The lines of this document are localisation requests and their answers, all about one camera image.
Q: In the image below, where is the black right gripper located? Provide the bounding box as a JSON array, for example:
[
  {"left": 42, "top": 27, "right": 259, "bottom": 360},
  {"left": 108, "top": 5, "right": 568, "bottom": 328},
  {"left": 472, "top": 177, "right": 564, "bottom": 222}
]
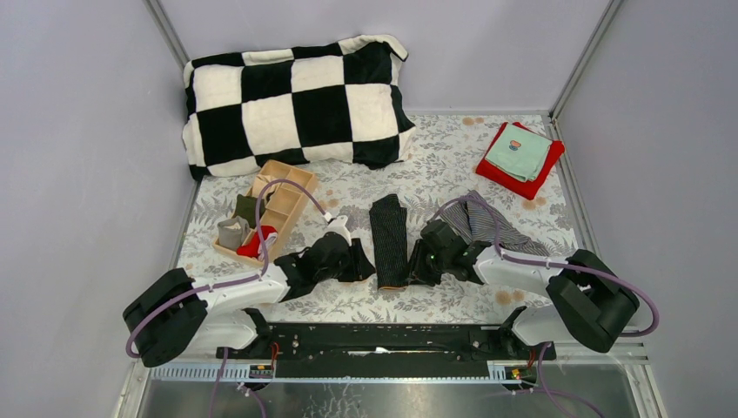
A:
[{"left": 399, "top": 238, "right": 450, "bottom": 287}]

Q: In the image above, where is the grey striped underwear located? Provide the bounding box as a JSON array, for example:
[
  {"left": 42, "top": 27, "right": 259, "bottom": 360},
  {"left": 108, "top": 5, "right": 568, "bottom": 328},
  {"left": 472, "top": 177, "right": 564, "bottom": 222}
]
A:
[{"left": 440, "top": 201, "right": 550, "bottom": 256}]

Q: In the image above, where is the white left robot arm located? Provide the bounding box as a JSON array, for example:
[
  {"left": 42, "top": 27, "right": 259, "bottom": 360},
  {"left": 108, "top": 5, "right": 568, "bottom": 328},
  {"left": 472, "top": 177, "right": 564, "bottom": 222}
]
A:
[{"left": 123, "top": 232, "right": 375, "bottom": 367}]

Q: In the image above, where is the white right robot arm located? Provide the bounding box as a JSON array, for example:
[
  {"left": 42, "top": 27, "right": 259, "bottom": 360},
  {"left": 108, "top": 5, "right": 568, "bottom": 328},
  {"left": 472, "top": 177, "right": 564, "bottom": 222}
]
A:
[{"left": 408, "top": 239, "right": 640, "bottom": 359}]

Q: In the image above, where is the floral patterned bed sheet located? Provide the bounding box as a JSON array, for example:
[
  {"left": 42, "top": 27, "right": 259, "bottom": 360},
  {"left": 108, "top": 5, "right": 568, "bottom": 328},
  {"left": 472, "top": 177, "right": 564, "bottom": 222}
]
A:
[{"left": 161, "top": 113, "right": 600, "bottom": 326}]

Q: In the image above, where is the red rolled sock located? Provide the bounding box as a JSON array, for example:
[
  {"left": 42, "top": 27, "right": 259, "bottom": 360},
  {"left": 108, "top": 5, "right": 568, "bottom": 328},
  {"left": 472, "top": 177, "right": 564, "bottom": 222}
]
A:
[{"left": 236, "top": 226, "right": 278, "bottom": 260}]

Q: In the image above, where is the wooden divided organizer box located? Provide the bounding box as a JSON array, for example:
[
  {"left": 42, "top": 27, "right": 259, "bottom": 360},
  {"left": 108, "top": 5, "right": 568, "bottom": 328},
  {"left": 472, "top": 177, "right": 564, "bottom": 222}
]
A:
[{"left": 213, "top": 160, "right": 318, "bottom": 267}]

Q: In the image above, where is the beige rolled sock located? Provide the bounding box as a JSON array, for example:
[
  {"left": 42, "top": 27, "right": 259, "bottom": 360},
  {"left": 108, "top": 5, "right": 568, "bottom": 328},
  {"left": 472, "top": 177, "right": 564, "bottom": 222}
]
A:
[{"left": 250, "top": 174, "right": 280, "bottom": 202}]

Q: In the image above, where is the dark green rolled sock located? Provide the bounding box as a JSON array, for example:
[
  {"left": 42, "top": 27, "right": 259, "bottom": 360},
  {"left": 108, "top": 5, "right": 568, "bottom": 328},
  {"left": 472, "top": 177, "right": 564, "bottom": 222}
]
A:
[{"left": 233, "top": 194, "right": 265, "bottom": 228}]

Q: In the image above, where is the grey rolled sock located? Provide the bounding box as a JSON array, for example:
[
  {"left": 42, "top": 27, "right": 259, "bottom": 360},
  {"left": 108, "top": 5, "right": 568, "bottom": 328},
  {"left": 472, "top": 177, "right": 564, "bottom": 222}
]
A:
[{"left": 217, "top": 216, "right": 251, "bottom": 251}]

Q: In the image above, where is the red folded garment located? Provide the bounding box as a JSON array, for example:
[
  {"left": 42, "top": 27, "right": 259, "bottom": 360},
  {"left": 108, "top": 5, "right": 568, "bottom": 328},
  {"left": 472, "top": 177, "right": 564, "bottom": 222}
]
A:
[{"left": 475, "top": 122, "right": 566, "bottom": 199}]

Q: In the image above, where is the mint green folded cloth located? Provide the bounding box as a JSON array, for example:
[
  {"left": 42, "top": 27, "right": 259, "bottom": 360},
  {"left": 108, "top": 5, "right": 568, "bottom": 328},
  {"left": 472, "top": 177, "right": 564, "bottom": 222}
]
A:
[{"left": 484, "top": 125, "right": 553, "bottom": 182}]

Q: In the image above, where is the black white checkered pillow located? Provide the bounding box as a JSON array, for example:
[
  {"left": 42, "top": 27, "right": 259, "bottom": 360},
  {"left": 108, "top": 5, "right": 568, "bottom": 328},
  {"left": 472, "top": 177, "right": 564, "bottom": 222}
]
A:
[{"left": 182, "top": 35, "right": 415, "bottom": 179}]

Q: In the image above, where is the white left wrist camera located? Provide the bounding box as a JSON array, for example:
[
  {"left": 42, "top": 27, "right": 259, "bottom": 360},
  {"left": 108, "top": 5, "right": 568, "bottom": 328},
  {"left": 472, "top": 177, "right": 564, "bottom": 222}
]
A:
[{"left": 326, "top": 215, "right": 352, "bottom": 245}]

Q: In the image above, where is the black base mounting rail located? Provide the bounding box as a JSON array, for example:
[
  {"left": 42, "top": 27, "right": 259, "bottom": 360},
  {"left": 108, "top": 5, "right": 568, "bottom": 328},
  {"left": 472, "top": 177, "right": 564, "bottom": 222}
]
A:
[{"left": 216, "top": 322, "right": 556, "bottom": 379}]

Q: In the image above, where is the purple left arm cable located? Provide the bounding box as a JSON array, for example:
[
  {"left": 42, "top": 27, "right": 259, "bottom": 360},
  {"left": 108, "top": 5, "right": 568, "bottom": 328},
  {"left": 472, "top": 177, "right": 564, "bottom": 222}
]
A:
[{"left": 125, "top": 179, "right": 336, "bottom": 418}]

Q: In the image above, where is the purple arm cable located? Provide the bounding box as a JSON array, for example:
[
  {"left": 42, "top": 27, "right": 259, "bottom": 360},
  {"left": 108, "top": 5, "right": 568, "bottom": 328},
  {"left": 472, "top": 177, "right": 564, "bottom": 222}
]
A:
[
  {"left": 429, "top": 196, "right": 661, "bottom": 418},
  {"left": 125, "top": 179, "right": 336, "bottom": 418}
]

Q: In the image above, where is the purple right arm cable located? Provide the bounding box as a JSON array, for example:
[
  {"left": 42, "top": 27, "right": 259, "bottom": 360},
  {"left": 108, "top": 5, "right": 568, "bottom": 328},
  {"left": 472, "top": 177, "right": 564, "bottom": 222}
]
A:
[{"left": 429, "top": 196, "right": 661, "bottom": 418}]

